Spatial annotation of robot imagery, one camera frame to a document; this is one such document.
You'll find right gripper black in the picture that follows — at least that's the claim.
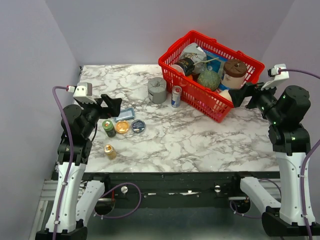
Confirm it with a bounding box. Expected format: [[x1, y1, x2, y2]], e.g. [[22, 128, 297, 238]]
[[228, 78, 284, 124]]

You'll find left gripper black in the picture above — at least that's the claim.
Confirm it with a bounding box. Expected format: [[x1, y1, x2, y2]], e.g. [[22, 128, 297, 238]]
[[78, 93, 122, 138]]

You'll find dark blue round dish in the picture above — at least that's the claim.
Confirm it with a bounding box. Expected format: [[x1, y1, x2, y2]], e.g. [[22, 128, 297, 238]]
[[131, 119, 146, 133]]

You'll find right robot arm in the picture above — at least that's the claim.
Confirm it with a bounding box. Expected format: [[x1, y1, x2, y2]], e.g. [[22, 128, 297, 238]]
[[228, 83, 320, 239]]

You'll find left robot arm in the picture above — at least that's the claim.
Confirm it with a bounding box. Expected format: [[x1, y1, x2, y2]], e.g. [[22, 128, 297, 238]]
[[35, 94, 122, 240]]

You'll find beige egg shaped ball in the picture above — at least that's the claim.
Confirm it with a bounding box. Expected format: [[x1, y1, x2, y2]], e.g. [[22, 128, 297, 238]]
[[219, 89, 233, 103]]

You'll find light blue rectangular tray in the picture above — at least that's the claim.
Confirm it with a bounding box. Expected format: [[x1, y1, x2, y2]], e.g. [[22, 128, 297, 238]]
[[114, 107, 135, 122]]

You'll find red shopping basket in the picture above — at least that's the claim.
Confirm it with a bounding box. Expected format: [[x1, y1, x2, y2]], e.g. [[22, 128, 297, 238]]
[[158, 30, 265, 123]]

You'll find orange round dish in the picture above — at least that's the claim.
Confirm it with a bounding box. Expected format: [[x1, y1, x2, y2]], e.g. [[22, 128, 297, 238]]
[[115, 120, 130, 134]]

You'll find brown lid white tub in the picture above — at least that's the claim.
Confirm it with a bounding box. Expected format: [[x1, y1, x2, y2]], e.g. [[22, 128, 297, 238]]
[[219, 59, 247, 90]]

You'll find green melon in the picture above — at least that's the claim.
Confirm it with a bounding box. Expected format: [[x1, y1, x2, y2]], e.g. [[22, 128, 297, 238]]
[[197, 70, 221, 91]]

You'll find blue box in basket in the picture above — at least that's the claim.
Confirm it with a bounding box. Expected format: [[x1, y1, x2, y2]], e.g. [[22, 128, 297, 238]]
[[204, 50, 228, 77]]

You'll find grey toilet paper roll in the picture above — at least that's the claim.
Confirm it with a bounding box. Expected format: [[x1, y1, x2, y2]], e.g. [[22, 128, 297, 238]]
[[147, 77, 167, 104]]

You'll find amber pill bottle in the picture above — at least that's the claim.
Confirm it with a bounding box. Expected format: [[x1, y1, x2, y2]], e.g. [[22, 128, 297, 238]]
[[103, 144, 117, 160]]

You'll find red bull can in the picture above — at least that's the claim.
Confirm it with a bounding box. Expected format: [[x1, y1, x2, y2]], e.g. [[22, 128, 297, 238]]
[[171, 85, 182, 108]]

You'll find grey printed pouch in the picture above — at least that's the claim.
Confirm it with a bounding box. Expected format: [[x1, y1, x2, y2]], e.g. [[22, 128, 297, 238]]
[[179, 42, 207, 74]]

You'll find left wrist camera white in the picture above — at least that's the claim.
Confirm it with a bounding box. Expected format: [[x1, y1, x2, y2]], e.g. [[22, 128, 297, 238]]
[[73, 82, 93, 98]]

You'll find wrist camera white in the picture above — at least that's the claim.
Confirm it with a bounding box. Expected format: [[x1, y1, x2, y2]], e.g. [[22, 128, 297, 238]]
[[73, 82, 93, 98], [261, 63, 290, 90]]

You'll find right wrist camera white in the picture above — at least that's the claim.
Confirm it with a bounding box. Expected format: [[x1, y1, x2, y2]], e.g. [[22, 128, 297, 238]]
[[261, 63, 290, 90]]

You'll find black table front frame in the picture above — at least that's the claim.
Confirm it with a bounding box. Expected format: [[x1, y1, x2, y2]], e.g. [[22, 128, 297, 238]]
[[81, 171, 280, 209]]

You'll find aluminium rail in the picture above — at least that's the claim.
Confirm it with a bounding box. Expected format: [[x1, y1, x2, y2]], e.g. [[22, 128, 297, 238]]
[[40, 180, 87, 201]]

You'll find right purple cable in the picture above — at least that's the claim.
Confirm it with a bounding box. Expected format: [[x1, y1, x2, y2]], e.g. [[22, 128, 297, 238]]
[[281, 69, 320, 240]]

